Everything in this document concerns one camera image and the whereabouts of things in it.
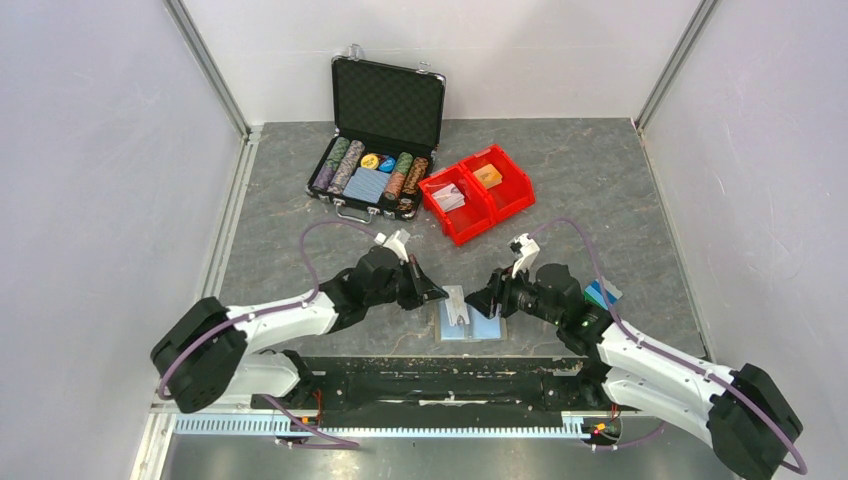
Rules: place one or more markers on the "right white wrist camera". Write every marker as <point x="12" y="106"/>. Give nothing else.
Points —
<point x="525" y="250"/>

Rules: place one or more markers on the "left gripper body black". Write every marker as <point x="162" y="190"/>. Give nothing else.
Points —
<point x="406" y="287"/>

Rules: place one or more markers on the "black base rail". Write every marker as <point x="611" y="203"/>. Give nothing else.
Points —
<point x="450" y="391"/>

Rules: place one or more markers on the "white cards in bin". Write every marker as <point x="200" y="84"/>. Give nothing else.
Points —
<point x="449" y="198"/>

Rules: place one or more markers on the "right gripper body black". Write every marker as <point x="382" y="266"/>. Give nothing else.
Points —
<point x="519" y="294"/>

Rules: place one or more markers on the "orange cards in bin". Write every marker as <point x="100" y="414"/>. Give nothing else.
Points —
<point x="488" y="175"/>

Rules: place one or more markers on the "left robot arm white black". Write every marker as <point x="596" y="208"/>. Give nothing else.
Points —
<point x="216" y="354"/>

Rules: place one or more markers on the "white credit card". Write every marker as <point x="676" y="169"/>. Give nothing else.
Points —
<point x="455" y="306"/>

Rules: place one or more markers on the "white cable duct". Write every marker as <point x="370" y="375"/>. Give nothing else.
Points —
<point x="278" y="425"/>

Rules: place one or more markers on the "blue playing card deck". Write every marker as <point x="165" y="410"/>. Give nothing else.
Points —
<point x="366" y="185"/>

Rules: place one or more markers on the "right red plastic bin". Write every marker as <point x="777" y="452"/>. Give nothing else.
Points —
<point x="507" y="186"/>

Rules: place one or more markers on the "black poker chip case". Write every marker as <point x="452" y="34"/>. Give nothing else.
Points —
<point x="386" y="118"/>

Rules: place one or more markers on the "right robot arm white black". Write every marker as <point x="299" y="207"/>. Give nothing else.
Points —
<point x="741" y="414"/>

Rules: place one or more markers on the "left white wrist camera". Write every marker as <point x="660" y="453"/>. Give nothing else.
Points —
<point x="396" y="242"/>

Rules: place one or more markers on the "left red plastic bin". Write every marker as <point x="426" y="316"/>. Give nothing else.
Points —
<point x="465" y="223"/>

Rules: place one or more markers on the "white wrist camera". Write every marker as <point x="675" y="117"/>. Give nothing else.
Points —
<point x="396" y="242"/>
<point x="525" y="250"/>

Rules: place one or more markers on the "green blue toy brick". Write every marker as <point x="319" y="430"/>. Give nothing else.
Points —
<point x="602" y="293"/>

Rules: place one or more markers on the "red plastic bin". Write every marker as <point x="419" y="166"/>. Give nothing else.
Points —
<point x="465" y="223"/>
<point x="507" y="186"/>

